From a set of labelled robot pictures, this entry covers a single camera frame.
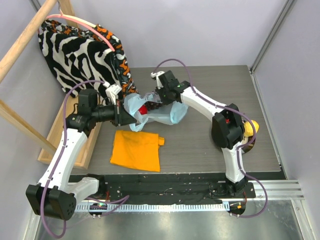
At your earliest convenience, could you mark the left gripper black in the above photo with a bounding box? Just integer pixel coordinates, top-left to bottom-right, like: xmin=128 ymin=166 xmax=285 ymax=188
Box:
xmin=91 ymin=99 xmax=137 ymax=127

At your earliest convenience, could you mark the fake red apple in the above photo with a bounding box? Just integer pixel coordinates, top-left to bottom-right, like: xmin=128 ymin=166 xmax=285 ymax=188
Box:
xmin=138 ymin=105 xmax=148 ymax=115

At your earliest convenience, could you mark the fake yellow lemon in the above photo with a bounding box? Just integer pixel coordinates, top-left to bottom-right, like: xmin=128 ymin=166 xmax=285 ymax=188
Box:
xmin=243 ymin=120 xmax=260 ymax=138

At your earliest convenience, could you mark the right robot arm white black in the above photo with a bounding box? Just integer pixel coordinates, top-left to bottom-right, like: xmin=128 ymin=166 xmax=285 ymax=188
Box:
xmin=150 ymin=70 xmax=248 ymax=198

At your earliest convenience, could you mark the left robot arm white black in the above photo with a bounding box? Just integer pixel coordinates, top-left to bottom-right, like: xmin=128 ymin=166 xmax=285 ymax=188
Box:
xmin=25 ymin=89 xmax=137 ymax=221

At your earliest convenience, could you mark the zebra pattern fabric bag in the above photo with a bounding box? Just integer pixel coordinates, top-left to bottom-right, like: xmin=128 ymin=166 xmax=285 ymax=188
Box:
xmin=38 ymin=19 xmax=138 ymax=99

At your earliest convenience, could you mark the orange folded cloth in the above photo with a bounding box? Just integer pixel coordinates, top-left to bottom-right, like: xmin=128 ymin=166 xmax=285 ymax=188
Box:
xmin=110 ymin=130 xmax=165 ymax=173

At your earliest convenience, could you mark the round plate with dark rim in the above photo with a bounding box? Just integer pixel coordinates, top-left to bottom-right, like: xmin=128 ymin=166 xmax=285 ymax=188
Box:
xmin=241 ymin=136 xmax=256 ymax=154

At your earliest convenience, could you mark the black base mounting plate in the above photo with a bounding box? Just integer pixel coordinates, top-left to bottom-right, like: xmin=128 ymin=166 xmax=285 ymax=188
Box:
xmin=68 ymin=173 xmax=257 ymax=202

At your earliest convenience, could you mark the pink clothes hanger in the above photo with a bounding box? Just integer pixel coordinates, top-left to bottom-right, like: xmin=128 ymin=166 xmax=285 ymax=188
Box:
xmin=45 ymin=13 xmax=116 ymax=52

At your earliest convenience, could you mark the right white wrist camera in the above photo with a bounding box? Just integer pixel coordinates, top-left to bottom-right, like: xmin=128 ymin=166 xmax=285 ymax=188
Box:
xmin=150 ymin=71 xmax=165 ymax=89

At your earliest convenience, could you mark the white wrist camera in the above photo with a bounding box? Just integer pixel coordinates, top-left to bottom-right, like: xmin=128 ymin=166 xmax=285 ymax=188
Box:
xmin=103 ymin=82 xmax=122 ymax=105
xmin=150 ymin=71 xmax=165 ymax=89

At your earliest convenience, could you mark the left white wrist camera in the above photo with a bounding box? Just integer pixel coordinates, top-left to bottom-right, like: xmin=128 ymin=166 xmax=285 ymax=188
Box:
xmin=103 ymin=82 xmax=122 ymax=105

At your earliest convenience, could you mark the wooden rack frame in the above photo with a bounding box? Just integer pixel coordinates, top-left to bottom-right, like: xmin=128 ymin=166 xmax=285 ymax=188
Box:
xmin=0 ymin=0 xmax=105 ymax=170

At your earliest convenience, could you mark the aluminium rail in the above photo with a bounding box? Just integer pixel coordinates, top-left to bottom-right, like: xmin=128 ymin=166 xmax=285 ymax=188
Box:
xmin=31 ymin=179 xmax=306 ymax=213

